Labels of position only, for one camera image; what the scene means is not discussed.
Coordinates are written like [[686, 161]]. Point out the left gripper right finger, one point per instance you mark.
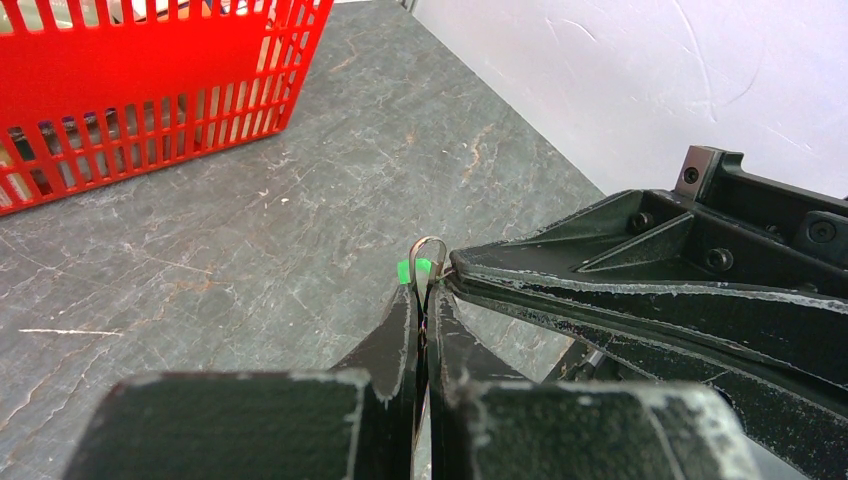
[[490, 422]]

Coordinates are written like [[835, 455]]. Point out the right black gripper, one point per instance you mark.
[[745, 292]]

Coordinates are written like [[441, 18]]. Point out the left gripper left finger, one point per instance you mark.
[[355, 420]]

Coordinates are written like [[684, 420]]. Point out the wire keyring with keys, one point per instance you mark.
[[435, 249]]

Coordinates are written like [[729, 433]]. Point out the key with green tag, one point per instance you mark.
[[404, 270]]

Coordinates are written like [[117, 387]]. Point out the red plastic shopping basket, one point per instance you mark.
[[95, 92]]

